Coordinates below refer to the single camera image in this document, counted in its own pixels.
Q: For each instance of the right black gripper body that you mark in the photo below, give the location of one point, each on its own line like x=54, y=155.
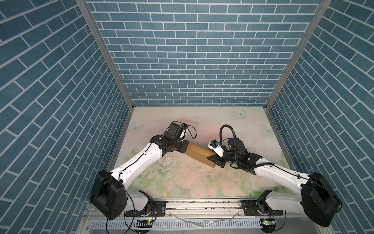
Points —
x=229, y=157

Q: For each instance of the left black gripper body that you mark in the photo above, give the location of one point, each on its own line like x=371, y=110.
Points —
x=180, y=146

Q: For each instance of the brown cardboard paper box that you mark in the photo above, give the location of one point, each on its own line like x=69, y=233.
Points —
x=200, y=154

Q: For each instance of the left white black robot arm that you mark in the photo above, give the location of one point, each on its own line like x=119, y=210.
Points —
x=110, y=190

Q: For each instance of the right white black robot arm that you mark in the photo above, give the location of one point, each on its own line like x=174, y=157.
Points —
x=311, y=194

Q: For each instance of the right green circuit board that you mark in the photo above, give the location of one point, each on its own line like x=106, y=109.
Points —
x=267, y=222

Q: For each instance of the green circuit board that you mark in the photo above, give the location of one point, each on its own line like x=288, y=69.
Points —
x=143, y=224
x=267, y=222

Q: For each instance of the left green circuit board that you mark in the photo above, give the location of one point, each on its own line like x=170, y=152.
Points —
x=143, y=224

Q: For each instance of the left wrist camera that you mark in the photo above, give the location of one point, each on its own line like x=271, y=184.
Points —
x=177, y=131

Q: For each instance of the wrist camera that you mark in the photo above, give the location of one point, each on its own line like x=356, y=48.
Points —
x=216, y=147
x=177, y=131

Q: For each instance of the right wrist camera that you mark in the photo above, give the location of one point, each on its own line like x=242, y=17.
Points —
x=216, y=147

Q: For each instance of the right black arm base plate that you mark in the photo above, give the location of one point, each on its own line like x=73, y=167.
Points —
x=254, y=207

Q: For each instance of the white slotted cable duct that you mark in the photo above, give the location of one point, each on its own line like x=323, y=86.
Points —
x=197, y=224

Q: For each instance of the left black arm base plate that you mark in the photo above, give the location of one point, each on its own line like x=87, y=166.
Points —
x=154, y=208

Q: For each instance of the aluminium front rail frame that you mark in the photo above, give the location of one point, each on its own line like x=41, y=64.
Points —
x=94, y=222

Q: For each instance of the left aluminium corner post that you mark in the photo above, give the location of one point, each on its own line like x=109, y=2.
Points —
x=89, y=18

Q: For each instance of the aluminium corner post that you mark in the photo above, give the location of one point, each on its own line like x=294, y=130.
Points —
x=89, y=18
x=310, y=29

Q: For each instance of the right aluminium corner post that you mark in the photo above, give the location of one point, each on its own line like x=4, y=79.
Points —
x=310, y=29

